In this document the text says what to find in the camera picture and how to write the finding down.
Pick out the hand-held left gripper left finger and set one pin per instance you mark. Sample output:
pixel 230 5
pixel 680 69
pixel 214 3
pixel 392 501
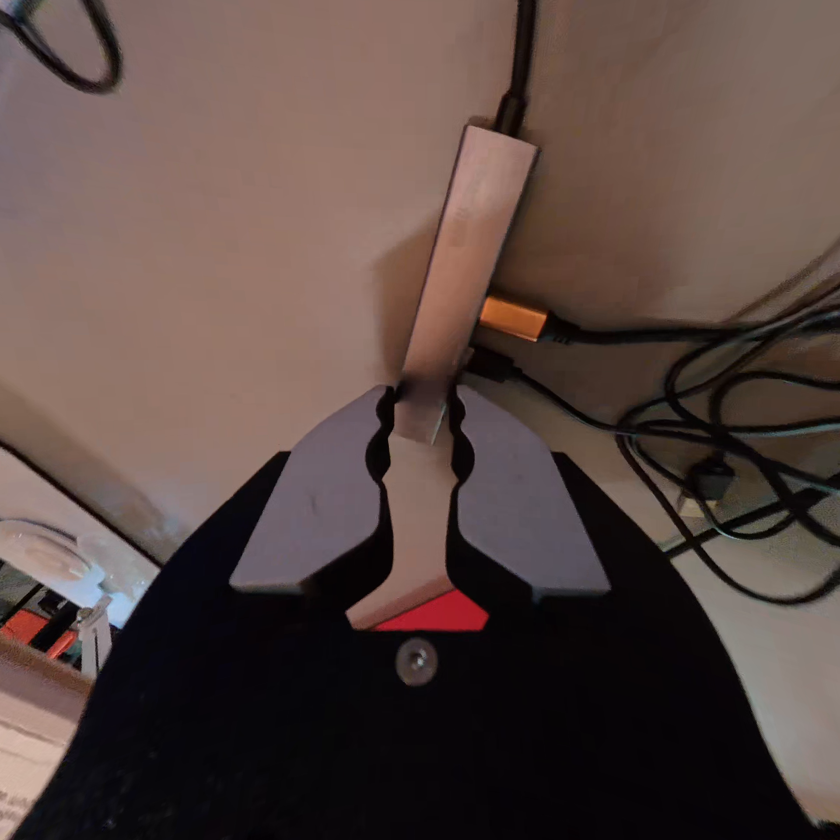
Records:
pixel 308 505

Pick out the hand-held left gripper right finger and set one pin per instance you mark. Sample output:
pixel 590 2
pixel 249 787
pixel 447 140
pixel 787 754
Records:
pixel 525 512

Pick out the grey aluminium usb hub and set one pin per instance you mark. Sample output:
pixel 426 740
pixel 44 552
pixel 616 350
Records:
pixel 472 249

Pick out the red plastic bin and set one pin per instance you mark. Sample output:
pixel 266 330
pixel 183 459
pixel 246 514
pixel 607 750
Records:
pixel 436 613

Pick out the white stand base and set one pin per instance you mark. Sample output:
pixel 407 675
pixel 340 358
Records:
pixel 39 551

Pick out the instruction sheet on stand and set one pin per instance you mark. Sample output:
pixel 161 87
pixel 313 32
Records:
pixel 39 669

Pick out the printed instruction sheet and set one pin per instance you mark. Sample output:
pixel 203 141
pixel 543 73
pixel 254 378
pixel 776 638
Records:
pixel 26 741

